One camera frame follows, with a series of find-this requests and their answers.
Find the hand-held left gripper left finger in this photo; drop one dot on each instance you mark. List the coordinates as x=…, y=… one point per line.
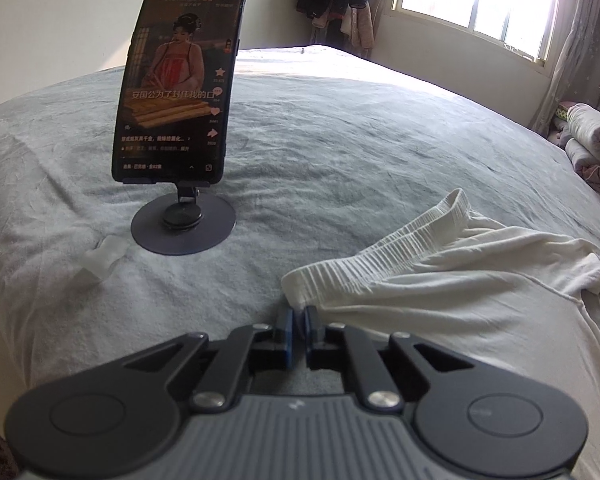
x=290, y=332

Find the white pants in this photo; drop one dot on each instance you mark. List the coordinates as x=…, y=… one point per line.
x=455, y=285

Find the crumpled white tissue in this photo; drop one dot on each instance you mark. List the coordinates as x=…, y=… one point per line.
x=102, y=260

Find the grey round phone stand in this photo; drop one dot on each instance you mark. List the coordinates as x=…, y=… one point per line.
x=215, y=235

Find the black smartphone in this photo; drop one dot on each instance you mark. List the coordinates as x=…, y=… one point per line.
x=180, y=85

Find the small patterned cloth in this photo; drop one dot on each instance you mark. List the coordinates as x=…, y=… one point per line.
x=561, y=120

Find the grey pink folded quilt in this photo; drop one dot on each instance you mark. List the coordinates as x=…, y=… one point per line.
x=595, y=135

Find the pink hanging garment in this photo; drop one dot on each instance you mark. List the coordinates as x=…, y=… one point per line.
x=360, y=27

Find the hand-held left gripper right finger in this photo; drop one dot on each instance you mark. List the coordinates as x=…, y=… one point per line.
x=310, y=332

